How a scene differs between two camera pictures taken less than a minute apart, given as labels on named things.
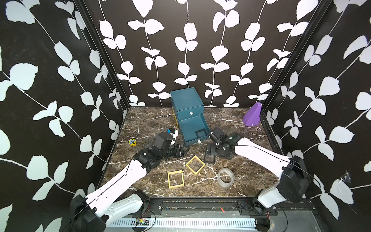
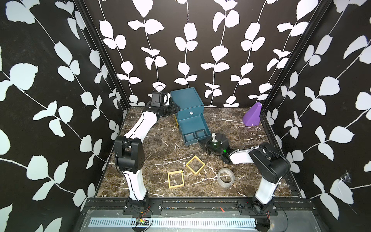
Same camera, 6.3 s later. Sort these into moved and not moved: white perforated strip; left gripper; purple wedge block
Moved: left gripper
Not moved: white perforated strip; purple wedge block
